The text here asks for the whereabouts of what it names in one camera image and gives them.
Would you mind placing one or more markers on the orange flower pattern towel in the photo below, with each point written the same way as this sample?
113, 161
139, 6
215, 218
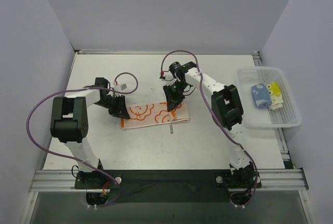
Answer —
155, 114

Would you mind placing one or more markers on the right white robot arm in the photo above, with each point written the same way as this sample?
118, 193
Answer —
224, 104

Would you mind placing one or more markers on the yellow rolled towel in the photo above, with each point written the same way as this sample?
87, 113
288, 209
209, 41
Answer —
275, 95

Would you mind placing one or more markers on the aluminium front rail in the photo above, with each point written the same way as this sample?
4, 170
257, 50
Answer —
270, 179

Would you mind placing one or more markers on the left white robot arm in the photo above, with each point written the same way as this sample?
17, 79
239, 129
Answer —
69, 124

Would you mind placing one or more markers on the aluminium rail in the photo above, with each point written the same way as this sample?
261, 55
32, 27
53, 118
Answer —
109, 52
270, 179

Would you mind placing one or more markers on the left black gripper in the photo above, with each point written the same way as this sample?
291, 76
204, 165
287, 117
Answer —
118, 106

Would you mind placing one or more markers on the aluminium back rail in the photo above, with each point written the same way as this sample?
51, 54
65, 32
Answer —
109, 52

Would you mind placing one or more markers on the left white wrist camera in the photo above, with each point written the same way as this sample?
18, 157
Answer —
120, 87

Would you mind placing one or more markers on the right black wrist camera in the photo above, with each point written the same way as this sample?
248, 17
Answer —
175, 68

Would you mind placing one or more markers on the white plastic basket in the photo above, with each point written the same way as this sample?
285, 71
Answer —
286, 117

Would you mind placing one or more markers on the blue rolled towel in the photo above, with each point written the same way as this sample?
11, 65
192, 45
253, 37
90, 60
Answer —
261, 96

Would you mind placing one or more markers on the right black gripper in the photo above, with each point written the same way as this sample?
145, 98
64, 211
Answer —
171, 96

